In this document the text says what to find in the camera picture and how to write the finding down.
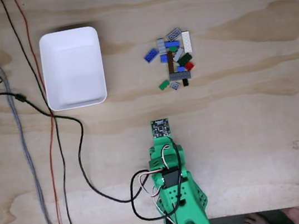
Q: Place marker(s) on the grey square lego brick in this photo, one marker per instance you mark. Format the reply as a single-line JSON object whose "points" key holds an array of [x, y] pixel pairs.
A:
{"points": [[175, 86]]}

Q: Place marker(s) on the black small lego brick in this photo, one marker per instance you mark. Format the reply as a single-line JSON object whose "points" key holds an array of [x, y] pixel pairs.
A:
{"points": [[186, 83]]}

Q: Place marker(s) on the dark grey long lego brick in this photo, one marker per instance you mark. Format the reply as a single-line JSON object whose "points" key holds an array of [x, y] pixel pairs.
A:
{"points": [[180, 76]]}

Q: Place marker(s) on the red square lego brick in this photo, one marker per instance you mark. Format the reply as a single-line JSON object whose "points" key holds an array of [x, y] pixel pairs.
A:
{"points": [[189, 66]]}

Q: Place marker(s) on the dark green lego brick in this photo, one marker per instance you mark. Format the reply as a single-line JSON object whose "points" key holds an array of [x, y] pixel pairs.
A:
{"points": [[185, 59]]}

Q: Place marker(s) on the light grey smooth lego brick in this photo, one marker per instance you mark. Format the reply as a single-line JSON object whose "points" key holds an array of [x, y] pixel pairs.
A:
{"points": [[178, 54]]}

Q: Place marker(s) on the blue lego plate with studs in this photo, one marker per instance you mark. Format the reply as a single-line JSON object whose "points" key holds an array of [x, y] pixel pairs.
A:
{"points": [[151, 55]]}

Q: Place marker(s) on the small green lego brick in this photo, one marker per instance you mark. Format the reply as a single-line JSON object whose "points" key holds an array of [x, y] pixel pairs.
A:
{"points": [[173, 49]]}

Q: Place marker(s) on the light grey studded lego brick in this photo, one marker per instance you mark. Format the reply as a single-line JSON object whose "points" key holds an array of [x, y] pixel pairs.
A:
{"points": [[161, 45]]}

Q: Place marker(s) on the blue long lego brick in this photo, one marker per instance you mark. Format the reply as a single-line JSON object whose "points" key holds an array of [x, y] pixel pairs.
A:
{"points": [[171, 44]]}

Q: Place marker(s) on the white long lego plate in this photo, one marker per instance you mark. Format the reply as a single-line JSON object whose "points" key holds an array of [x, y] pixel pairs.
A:
{"points": [[187, 41]]}

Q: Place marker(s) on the dark grey lego plate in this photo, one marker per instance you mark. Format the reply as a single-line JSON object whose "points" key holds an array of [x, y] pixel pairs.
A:
{"points": [[173, 33]]}

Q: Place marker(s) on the white plastic bin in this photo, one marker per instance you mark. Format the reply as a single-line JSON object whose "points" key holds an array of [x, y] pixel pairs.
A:
{"points": [[73, 70]]}

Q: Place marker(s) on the black camera circuit board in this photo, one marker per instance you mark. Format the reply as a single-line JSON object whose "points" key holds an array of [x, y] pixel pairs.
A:
{"points": [[160, 128]]}

